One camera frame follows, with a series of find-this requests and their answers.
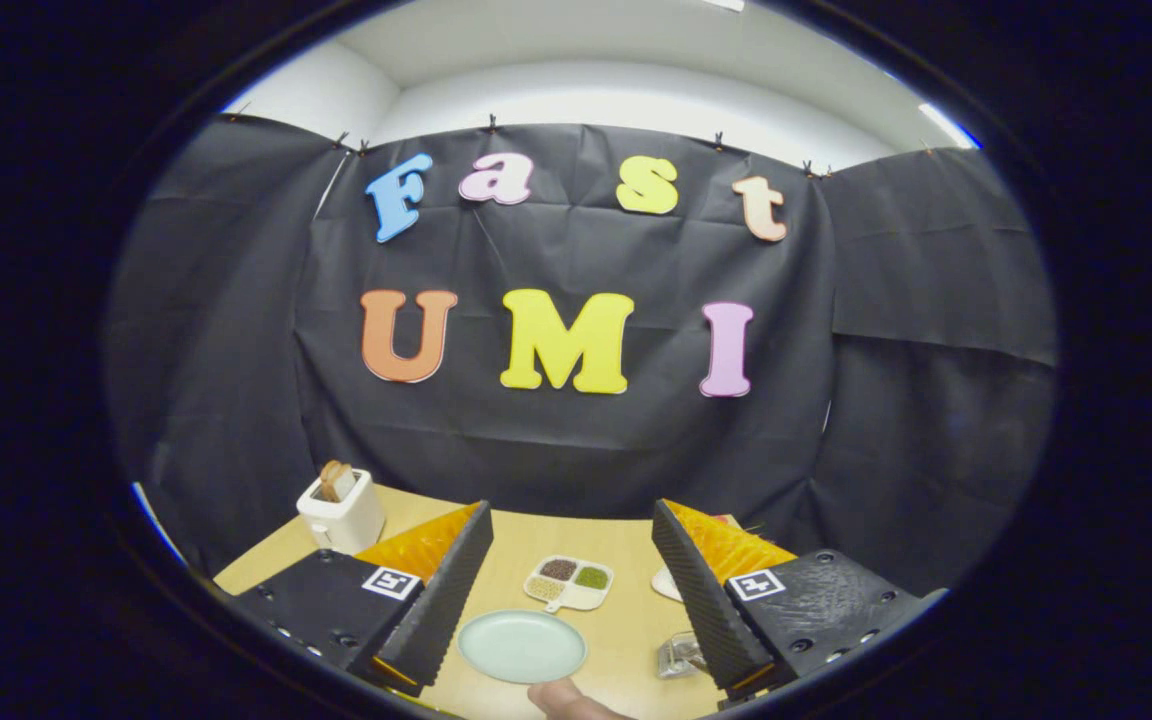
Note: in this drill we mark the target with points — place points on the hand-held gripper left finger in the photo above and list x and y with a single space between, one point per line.
446 610

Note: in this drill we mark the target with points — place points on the white square coaster dish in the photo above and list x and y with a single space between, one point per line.
666 585

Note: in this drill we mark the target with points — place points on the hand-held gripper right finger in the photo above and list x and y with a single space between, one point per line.
701 610

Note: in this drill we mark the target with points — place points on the toasted bread slice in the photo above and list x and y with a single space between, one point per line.
334 480

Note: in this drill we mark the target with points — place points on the light green plate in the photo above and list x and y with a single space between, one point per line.
521 648

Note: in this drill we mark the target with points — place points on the long ceiling light panel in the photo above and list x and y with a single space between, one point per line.
724 4

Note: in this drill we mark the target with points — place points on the white divided bean dish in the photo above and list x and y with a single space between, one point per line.
576 598

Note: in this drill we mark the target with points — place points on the white toaster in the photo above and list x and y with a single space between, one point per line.
346 525

